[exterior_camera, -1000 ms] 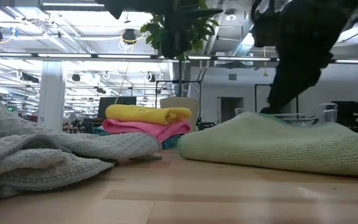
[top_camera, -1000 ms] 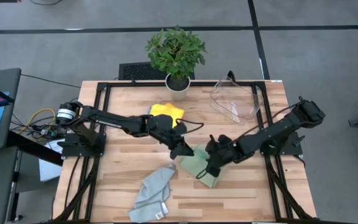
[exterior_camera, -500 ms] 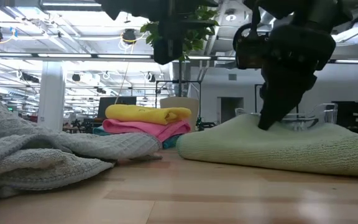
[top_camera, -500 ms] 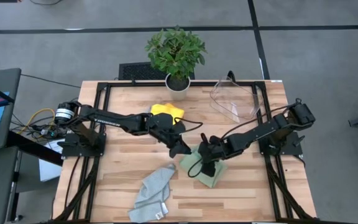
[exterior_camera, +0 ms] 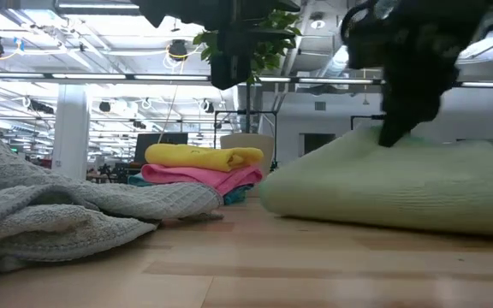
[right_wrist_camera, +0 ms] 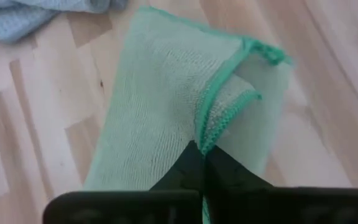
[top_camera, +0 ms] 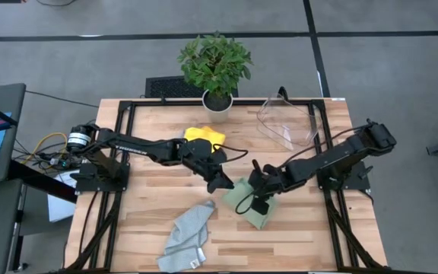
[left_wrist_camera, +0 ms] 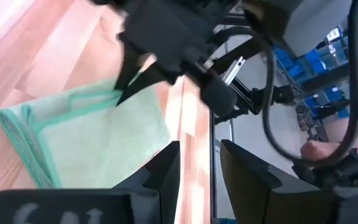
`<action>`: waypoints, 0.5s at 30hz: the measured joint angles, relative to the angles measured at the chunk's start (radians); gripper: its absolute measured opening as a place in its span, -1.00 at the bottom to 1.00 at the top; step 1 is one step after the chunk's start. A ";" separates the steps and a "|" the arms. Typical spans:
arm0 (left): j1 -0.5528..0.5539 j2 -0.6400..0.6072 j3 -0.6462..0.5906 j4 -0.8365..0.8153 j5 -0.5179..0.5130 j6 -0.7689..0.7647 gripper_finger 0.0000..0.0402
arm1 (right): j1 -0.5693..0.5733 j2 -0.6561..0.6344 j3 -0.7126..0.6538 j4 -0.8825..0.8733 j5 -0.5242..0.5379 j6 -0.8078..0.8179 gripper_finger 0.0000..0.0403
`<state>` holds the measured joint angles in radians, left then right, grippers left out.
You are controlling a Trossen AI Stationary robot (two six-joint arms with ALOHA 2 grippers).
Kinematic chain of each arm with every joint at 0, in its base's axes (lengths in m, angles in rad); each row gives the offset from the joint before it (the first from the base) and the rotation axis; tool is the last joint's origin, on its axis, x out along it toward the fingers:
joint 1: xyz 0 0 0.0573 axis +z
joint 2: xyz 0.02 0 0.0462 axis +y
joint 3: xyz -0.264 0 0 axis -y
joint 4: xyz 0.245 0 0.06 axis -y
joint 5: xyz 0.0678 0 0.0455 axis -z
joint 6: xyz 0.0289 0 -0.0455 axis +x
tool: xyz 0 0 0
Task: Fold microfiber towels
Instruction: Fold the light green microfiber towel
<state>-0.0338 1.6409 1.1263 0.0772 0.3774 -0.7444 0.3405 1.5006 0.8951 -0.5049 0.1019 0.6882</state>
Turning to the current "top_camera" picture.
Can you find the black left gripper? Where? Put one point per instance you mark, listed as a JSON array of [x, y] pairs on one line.
[[202, 154]]

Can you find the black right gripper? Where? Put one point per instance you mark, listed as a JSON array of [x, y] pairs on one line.
[[266, 180]]

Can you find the yellow microfiber towel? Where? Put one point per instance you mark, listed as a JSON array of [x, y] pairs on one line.
[[204, 134]]

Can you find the pale green microfiber towel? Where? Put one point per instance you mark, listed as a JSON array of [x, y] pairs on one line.
[[264, 220]]

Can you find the pale grey microfiber towel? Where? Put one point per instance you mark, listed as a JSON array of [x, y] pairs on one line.
[[188, 236]]

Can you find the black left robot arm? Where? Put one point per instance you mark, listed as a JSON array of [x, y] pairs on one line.
[[135, 148]]

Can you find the clear plastic bin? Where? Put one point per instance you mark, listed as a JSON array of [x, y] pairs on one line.
[[283, 122]]

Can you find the white plant pot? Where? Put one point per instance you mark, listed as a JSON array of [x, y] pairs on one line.
[[218, 114]]

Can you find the green leafy plant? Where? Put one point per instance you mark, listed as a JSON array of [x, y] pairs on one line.
[[215, 64]]

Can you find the black perforated floor mat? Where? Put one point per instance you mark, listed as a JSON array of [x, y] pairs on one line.
[[165, 87]]

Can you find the white paper sheet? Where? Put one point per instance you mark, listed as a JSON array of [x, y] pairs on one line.
[[61, 209]]

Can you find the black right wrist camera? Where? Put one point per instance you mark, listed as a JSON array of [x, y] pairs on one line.
[[260, 206]]

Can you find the black aluminium table frame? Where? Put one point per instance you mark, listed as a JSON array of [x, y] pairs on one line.
[[165, 102]]

